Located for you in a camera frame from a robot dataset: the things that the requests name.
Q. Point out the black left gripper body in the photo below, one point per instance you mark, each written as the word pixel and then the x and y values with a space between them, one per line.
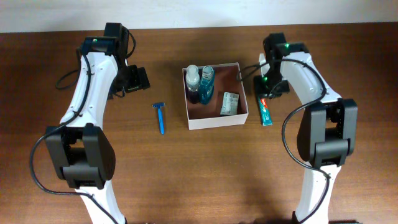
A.
pixel 129 79

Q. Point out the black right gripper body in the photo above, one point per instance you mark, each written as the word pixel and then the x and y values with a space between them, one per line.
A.
pixel 271 84

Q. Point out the Colgate toothpaste tube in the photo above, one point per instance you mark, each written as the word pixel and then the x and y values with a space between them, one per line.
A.
pixel 264 112

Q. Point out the blue disposable razor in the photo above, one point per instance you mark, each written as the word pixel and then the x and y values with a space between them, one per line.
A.
pixel 158 107

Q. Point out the pink cardboard box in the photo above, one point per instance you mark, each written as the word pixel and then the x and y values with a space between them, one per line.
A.
pixel 201 116

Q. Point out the green white Dettol soap box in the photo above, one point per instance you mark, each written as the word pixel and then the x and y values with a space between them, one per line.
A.
pixel 230 104

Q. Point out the clear purple soap dispenser bottle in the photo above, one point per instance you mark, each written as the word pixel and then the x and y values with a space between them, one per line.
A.
pixel 192 79

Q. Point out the teal Listerine mouthwash bottle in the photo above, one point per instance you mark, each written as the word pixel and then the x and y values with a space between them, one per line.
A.
pixel 206 84

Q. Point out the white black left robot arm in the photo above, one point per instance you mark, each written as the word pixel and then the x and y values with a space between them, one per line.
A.
pixel 81 154

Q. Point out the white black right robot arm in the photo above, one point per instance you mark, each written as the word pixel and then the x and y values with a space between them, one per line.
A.
pixel 320 134

